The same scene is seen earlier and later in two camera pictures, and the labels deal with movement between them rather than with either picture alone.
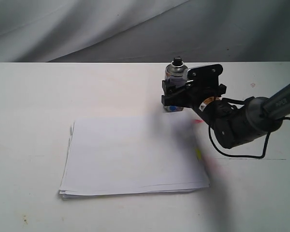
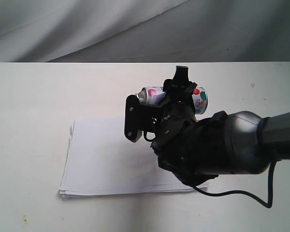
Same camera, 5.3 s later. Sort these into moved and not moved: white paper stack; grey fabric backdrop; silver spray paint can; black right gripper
Moved: silver spray paint can; black right gripper
Not moved: grey fabric backdrop; white paper stack
